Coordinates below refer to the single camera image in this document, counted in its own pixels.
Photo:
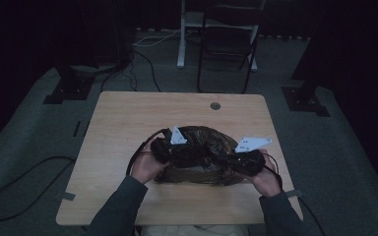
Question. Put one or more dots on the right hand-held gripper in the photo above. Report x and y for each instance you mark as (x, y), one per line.
(249, 162)

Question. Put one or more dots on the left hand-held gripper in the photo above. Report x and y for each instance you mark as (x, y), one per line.
(169, 150)

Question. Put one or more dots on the person's right hand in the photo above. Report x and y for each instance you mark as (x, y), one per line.
(267, 182)

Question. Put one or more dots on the grey tape strip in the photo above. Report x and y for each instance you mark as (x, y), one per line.
(294, 193)
(65, 196)

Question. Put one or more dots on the black stand base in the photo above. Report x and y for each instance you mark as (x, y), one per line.
(303, 101)
(70, 90)

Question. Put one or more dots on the black folding chair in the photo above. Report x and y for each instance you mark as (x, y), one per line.
(226, 42)

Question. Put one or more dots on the person's left hand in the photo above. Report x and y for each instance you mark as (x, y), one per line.
(146, 167)

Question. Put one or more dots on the black plastic garbage bag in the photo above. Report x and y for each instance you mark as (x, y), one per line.
(206, 170)

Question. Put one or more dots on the grey round table grommet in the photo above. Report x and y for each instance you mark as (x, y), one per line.
(215, 106)

